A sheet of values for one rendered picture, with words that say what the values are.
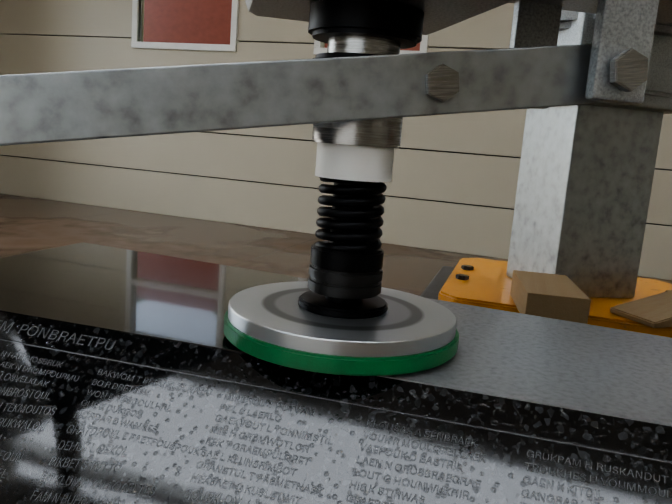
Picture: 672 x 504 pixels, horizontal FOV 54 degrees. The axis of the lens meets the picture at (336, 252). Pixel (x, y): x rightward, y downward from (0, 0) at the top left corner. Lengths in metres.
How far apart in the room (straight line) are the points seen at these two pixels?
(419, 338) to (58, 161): 8.55
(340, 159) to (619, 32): 0.25
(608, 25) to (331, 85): 0.23
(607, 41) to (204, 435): 0.45
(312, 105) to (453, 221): 6.24
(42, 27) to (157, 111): 8.62
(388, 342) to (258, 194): 6.89
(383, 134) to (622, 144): 0.87
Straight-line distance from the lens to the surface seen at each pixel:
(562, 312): 1.14
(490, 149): 6.67
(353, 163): 0.57
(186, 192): 7.84
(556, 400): 0.55
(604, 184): 1.37
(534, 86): 0.60
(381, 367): 0.53
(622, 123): 1.39
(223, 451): 0.55
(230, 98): 0.53
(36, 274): 0.86
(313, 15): 0.59
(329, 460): 0.53
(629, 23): 0.61
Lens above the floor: 1.06
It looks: 10 degrees down
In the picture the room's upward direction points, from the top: 4 degrees clockwise
